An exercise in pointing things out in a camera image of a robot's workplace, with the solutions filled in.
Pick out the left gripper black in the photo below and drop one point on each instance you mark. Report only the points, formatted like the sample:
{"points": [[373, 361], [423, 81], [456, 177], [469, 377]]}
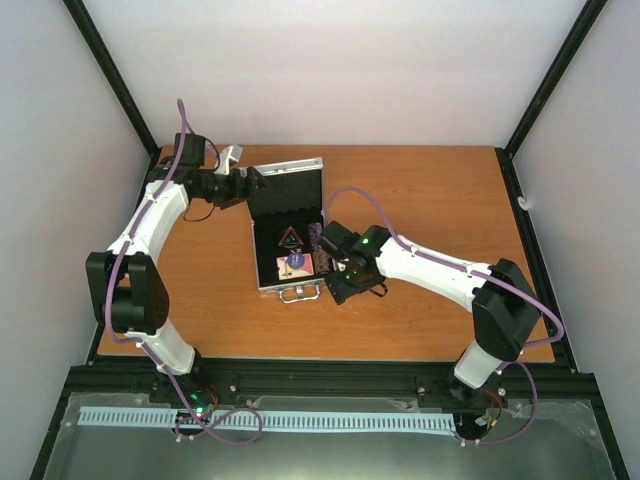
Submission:
{"points": [[238, 193]]}

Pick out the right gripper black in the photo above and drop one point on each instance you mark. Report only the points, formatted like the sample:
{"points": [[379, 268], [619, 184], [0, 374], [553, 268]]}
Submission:
{"points": [[341, 289]]}

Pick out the aluminium poker case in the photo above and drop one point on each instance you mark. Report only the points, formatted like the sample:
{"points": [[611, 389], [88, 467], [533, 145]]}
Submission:
{"points": [[293, 197]]}

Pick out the purple 500 chip stack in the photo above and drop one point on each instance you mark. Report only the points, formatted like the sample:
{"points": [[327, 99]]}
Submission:
{"points": [[315, 230]]}

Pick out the blue small blind button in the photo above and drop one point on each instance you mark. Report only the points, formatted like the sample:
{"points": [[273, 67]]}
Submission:
{"points": [[296, 260]]}

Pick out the playing card deck box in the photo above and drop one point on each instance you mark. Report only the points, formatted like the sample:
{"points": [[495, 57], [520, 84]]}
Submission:
{"points": [[285, 273]]}

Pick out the triangular all-in button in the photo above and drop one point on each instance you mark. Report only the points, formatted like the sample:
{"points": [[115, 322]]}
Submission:
{"points": [[290, 239]]}

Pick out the orange 100 chip stack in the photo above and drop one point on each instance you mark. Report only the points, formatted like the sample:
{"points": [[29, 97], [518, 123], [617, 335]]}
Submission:
{"points": [[322, 261]]}

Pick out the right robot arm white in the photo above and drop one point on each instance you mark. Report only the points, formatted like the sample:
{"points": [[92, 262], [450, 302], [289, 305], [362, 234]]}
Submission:
{"points": [[497, 296]]}

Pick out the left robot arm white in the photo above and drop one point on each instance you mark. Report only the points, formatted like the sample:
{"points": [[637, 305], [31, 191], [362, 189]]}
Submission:
{"points": [[127, 293]]}

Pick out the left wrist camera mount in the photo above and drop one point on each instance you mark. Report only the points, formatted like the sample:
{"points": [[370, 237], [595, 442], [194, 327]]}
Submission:
{"points": [[228, 157]]}

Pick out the black aluminium frame rail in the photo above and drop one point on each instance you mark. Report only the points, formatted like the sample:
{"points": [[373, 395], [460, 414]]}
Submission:
{"points": [[238, 380]]}

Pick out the light blue cable duct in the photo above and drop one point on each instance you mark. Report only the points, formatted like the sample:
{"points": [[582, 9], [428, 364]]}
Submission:
{"points": [[272, 421]]}

